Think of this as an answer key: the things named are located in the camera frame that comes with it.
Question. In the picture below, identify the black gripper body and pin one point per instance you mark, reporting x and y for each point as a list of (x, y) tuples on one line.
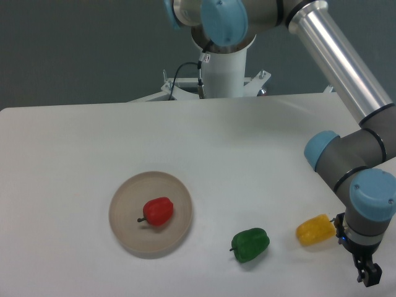
[(362, 247)]

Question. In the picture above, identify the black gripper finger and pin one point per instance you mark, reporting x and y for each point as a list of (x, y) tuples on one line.
[(371, 273), (360, 267)]

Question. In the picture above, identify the red toy pepper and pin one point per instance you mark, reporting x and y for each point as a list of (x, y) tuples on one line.
[(157, 211)]

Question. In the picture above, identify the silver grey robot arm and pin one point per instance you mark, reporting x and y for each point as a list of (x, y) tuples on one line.
[(348, 165)]

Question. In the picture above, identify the yellow toy pepper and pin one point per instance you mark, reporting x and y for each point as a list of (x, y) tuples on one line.
[(315, 230)]

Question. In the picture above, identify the green toy pepper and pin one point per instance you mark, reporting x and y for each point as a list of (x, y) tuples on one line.
[(249, 244)]

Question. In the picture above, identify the beige round plate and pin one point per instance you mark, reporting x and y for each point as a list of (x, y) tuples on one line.
[(141, 239)]

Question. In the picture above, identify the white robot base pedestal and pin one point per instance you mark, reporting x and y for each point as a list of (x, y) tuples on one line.
[(222, 69)]

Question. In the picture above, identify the white metal base frame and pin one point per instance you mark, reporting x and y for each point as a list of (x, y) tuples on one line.
[(186, 89)]

